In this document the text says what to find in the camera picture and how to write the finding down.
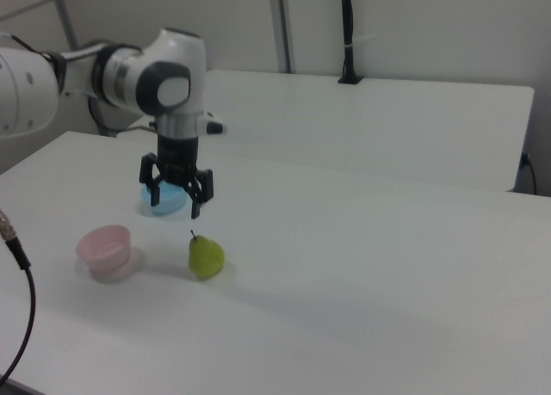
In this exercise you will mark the black pole with clamp base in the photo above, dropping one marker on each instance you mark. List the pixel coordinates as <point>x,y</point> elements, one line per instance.
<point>349,33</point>

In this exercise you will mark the grey metal wall post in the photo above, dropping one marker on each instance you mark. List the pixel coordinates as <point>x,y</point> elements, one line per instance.
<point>282,25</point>

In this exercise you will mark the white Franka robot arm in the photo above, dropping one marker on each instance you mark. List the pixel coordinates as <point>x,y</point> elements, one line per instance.
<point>129,74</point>

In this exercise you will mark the green pear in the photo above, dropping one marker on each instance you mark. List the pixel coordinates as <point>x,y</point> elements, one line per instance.
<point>206,257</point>

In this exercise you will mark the pink plastic bowl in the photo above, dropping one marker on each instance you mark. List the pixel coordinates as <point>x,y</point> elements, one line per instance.
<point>105,251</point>

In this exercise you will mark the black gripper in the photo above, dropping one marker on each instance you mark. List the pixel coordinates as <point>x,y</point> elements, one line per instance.
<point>177,158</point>

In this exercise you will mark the blue plastic plate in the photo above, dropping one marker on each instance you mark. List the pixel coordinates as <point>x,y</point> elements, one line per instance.
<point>165,199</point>

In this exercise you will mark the white rear table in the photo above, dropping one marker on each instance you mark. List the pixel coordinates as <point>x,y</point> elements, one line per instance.
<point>366,124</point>

